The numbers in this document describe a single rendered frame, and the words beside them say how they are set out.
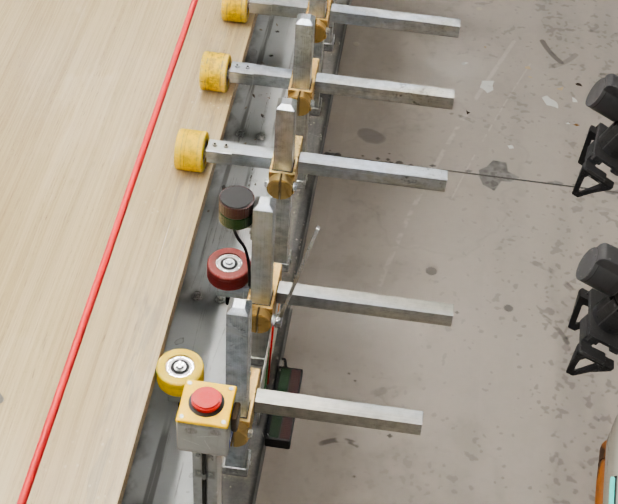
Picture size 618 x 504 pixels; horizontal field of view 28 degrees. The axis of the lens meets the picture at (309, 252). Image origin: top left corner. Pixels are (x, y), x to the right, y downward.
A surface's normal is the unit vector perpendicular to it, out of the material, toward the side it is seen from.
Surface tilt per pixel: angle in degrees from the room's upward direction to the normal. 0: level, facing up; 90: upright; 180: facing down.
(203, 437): 90
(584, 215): 0
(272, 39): 0
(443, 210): 0
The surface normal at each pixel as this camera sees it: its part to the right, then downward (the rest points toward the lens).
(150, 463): 0.05, -0.69
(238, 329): -0.13, 0.71
